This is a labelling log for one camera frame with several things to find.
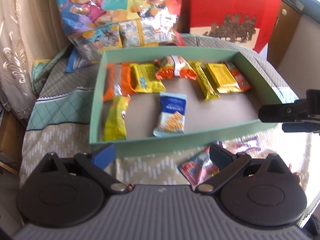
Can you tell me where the purple cartoon candy packet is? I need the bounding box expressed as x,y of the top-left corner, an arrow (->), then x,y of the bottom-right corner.
178,147 -> 220,189

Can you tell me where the yellow green candy packet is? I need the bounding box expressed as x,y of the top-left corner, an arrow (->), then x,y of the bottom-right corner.
103,95 -> 131,141

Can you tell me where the orange red snack pouch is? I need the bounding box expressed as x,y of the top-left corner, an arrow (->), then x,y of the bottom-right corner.
225,62 -> 251,92

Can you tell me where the narrow yellow snack bar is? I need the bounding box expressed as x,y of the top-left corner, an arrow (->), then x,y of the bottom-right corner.
188,61 -> 219,101

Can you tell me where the blue cracker packet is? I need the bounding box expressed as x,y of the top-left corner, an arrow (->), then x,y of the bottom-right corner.
153,92 -> 187,137

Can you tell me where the green cardboard tray box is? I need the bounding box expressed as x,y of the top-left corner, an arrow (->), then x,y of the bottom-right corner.
89,47 -> 284,157

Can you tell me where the yellow Winsun snack packet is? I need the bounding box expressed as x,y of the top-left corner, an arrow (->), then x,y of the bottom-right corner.
205,63 -> 241,94

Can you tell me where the orange snack packet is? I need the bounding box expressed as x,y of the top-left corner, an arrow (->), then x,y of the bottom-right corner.
103,62 -> 135,102

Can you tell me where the yellow snack packet blue label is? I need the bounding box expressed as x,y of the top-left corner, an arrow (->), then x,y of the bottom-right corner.
129,63 -> 166,93

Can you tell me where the wooden cabinet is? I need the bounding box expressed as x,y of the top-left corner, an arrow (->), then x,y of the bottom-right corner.
267,0 -> 302,68

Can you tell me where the blue packet under bag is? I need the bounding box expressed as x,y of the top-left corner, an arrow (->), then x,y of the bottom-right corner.
65,46 -> 101,73

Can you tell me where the orange white snack bag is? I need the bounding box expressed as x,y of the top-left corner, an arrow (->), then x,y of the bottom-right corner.
154,55 -> 197,81

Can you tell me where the red gift bag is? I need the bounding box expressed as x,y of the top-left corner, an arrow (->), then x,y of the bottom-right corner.
169,0 -> 281,52

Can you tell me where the cartoon puppy snack bag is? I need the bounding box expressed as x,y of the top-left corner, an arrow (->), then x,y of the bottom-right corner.
56,0 -> 181,61

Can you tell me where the beige embroidered curtain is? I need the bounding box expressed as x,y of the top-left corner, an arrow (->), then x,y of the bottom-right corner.
1,0 -> 69,119

